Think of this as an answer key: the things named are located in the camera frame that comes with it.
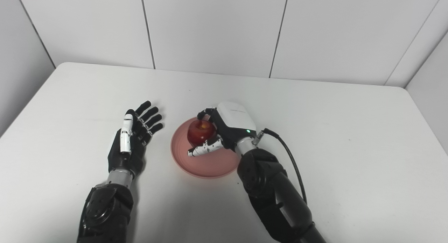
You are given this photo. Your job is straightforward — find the red apple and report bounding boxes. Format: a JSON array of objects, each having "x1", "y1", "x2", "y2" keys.
[{"x1": 187, "y1": 120, "x2": 216, "y2": 147}]

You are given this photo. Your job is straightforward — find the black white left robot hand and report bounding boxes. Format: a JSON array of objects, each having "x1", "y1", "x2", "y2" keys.
[{"x1": 107, "y1": 101, "x2": 164, "y2": 179}]

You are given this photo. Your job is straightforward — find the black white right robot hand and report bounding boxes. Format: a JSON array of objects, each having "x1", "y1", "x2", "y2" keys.
[{"x1": 188, "y1": 102, "x2": 258, "y2": 158}]

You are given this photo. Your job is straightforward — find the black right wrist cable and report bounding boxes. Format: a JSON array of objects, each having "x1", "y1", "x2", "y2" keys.
[{"x1": 253, "y1": 128, "x2": 308, "y2": 205}]

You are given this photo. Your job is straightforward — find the pink round plate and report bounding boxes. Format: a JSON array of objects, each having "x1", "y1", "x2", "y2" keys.
[{"x1": 170, "y1": 114, "x2": 242, "y2": 179}]

